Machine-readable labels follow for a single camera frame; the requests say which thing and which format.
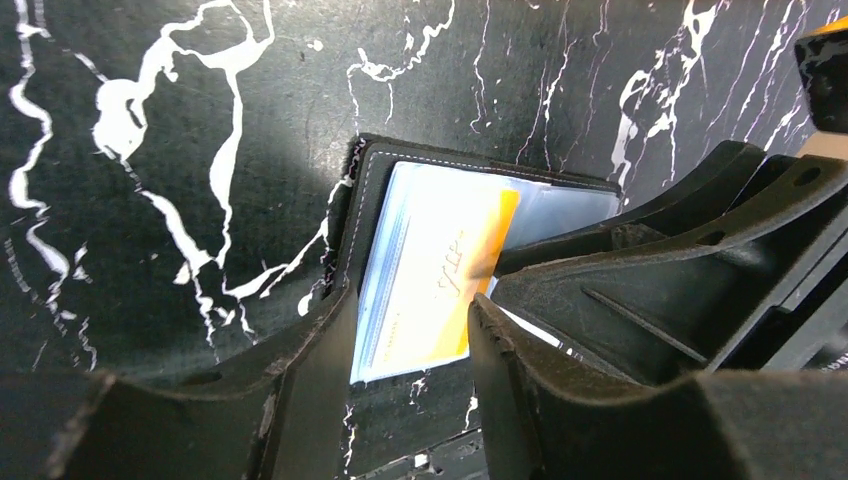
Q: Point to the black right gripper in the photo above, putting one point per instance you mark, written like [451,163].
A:
[763,286]

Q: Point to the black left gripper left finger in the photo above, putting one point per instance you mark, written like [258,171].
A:
[274,411]

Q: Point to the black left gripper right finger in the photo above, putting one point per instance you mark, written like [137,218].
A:
[546,415]

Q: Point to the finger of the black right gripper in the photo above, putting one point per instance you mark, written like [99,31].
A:
[706,193]

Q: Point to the black leather card holder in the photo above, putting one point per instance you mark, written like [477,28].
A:
[391,176]

